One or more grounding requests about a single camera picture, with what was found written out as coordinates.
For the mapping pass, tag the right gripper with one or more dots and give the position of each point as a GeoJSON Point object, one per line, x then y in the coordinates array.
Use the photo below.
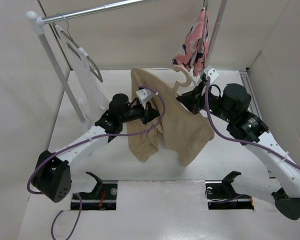
{"type": "Point", "coordinates": [193, 101]}

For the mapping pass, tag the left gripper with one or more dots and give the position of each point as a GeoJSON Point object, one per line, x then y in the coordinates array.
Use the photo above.
{"type": "Point", "coordinates": [148, 113]}

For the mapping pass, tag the beige t shirt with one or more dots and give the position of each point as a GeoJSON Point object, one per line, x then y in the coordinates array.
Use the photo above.
{"type": "Point", "coordinates": [182, 132]}

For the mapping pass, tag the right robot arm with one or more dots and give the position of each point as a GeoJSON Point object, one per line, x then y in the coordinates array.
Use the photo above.
{"type": "Point", "coordinates": [231, 105]}

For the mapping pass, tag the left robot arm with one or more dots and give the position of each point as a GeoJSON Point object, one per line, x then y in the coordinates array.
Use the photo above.
{"type": "Point", "coordinates": [52, 175]}

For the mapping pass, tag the grey hanger right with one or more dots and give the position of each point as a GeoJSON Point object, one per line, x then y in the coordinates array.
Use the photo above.
{"type": "Point", "coordinates": [204, 20]}

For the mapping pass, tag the grey hanger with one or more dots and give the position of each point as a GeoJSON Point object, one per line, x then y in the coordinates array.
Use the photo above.
{"type": "Point", "coordinates": [74, 47]}
{"type": "Point", "coordinates": [204, 20]}

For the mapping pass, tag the grey hanger left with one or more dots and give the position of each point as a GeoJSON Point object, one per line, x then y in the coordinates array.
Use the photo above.
{"type": "Point", "coordinates": [74, 47]}

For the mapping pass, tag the pink patterned garment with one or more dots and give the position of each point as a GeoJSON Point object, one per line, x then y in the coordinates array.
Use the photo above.
{"type": "Point", "coordinates": [186, 55]}

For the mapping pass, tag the white garment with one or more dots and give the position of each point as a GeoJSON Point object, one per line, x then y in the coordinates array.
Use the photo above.
{"type": "Point", "coordinates": [94, 103]}

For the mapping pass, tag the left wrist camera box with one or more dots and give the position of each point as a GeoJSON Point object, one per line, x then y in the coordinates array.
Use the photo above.
{"type": "Point", "coordinates": [143, 95]}

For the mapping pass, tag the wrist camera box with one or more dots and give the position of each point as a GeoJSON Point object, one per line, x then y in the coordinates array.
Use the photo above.
{"type": "Point", "coordinates": [143, 95]}
{"type": "Point", "coordinates": [210, 74]}

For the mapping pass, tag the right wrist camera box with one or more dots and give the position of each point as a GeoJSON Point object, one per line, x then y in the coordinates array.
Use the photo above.
{"type": "Point", "coordinates": [210, 74]}

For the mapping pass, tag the aluminium rail right side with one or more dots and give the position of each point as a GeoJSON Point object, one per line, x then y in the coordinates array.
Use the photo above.
{"type": "Point", "coordinates": [253, 106]}

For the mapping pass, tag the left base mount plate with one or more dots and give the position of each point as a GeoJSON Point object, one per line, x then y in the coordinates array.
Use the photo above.
{"type": "Point", "coordinates": [104, 199]}

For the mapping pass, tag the base mount plate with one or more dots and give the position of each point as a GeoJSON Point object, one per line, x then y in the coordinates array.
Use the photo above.
{"type": "Point", "coordinates": [218, 198]}
{"type": "Point", "coordinates": [104, 199]}

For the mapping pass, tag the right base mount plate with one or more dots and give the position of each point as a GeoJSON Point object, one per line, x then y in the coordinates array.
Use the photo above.
{"type": "Point", "coordinates": [218, 198]}

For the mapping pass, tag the clothes rack frame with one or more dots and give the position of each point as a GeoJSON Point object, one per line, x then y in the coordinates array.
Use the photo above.
{"type": "Point", "coordinates": [37, 23]}

